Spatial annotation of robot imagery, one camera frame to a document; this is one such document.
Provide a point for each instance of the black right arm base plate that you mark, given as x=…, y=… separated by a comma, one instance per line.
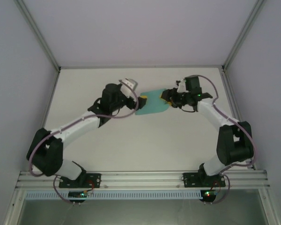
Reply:
x=189, y=179

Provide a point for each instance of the aluminium table side rail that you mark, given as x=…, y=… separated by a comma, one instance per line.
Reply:
x=45, y=112
x=238, y=107

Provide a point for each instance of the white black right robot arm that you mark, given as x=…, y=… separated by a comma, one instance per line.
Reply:
x=234, y=145

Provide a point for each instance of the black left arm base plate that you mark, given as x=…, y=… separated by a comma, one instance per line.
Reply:
x=93, y=179

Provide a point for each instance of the aluminium frame post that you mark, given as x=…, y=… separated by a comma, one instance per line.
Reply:
x=243, y=32
x=37, y=32

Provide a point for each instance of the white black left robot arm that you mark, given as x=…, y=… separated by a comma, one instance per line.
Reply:
x=70, y=131

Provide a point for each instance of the teal cloth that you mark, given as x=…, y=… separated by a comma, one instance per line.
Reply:
x=152, y=103

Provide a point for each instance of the aluminium mounting rail beam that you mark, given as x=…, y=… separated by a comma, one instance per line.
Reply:
x=142, y=179

